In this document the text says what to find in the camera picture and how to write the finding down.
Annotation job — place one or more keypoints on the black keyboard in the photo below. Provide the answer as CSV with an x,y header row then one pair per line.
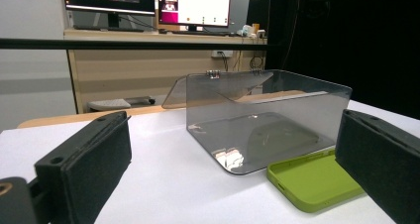
x,y
105,28
204,33

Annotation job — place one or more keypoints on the black horizontal frame bar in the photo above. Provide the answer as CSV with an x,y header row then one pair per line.
x,y
132,44

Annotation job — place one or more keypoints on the green phone case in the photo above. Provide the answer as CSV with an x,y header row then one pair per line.
x,y
313,184

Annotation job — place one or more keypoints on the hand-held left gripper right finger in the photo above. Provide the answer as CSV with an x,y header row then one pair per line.
x,y
383,164

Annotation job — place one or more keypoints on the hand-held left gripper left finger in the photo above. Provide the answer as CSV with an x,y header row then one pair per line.
x,y
85,164

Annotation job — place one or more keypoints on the white wall socket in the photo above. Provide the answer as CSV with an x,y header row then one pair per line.
x,y
222,54

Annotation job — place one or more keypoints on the computer monitor with white screen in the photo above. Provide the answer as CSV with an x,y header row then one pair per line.
x,y
201,4

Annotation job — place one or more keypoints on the small white desk items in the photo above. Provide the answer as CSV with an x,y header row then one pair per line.
x,y
252,31

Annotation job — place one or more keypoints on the light wooden desk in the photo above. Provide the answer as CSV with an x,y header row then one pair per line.
x,y
132,75

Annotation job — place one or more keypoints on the transparent grey lidded box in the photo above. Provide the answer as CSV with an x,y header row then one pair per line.
x,y
264,134

